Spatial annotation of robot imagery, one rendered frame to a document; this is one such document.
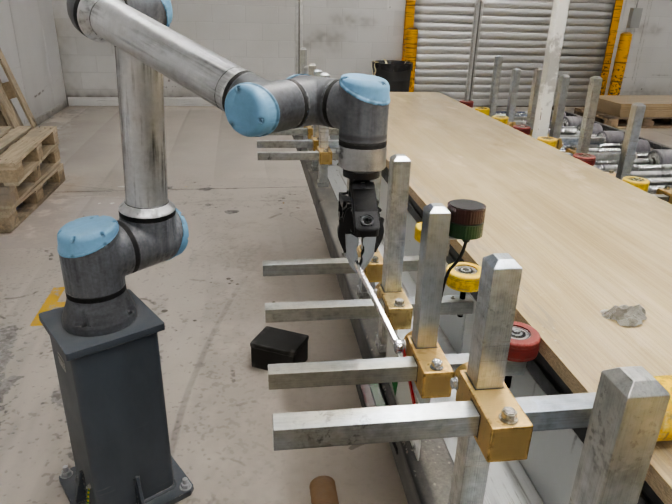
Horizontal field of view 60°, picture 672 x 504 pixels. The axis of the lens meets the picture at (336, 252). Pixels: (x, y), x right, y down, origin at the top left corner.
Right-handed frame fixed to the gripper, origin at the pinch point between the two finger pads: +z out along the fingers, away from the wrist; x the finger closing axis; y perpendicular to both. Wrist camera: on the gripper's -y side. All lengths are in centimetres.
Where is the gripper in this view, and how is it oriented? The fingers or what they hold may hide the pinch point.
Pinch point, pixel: (358, 268)
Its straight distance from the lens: 116.5
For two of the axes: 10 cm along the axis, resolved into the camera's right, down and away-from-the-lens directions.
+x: -9.9, 0.3, -1.3
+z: -0.3, 9.2, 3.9
